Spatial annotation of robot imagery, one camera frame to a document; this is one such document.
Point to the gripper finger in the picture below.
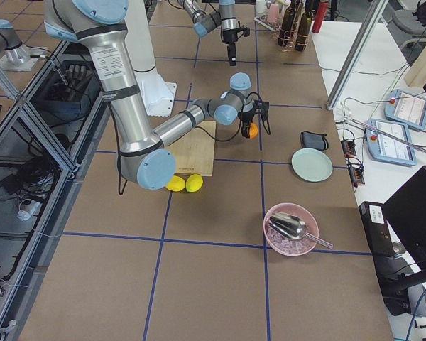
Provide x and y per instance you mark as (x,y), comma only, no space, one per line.
(246,129)
(231,52)

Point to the red bottle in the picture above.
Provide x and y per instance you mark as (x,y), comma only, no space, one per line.
(320,15)

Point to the clear plastic ice cubes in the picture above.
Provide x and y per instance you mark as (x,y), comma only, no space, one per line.
(287,246)

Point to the long metal rod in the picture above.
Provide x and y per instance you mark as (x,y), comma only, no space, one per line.
(394,136)

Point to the black monitor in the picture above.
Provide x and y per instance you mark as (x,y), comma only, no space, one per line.
(405,211)

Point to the upper yellow lemon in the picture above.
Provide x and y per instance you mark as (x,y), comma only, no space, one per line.
(193,183)

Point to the folded grey cloth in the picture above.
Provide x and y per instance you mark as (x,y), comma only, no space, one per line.
(314,140)

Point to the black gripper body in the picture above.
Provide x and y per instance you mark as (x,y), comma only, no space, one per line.
(248,116)
(229,37)

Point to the aluminium frame post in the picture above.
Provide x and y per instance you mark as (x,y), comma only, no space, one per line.
(362,37)

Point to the metal ice scoop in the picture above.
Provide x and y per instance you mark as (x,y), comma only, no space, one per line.
(294,228)

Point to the light green plate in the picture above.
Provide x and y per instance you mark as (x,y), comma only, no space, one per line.
(312,165)

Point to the wooden cutting board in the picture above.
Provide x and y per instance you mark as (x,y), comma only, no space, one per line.
(194,152)

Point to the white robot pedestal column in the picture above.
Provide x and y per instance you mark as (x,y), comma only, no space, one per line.
(158,95)

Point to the lower yellow lemon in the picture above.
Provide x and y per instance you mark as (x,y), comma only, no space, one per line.
(176,184)

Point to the copper wire bottle rack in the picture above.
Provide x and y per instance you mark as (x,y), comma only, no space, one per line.
(290,45)

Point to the far teach pendant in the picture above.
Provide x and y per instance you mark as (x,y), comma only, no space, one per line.
(407,108)

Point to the orange fruit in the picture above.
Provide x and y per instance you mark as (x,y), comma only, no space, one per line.
(254,131)

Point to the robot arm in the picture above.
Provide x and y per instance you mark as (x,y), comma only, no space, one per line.
(117,37)
(224,18)

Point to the near teach pendant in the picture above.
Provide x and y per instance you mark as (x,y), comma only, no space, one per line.
(390,142)

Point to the yellow lemon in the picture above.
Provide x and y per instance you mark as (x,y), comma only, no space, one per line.
(193,183)
(176,184)

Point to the dark green wine bottle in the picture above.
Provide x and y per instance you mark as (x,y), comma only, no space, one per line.
(304,27)

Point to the pink bowl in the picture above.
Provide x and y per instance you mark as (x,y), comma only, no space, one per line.
(295,210)

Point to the black computer box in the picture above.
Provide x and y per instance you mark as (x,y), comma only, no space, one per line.
(376,229)

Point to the teach pendant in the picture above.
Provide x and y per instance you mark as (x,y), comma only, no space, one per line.
(407,108)
(390,142)

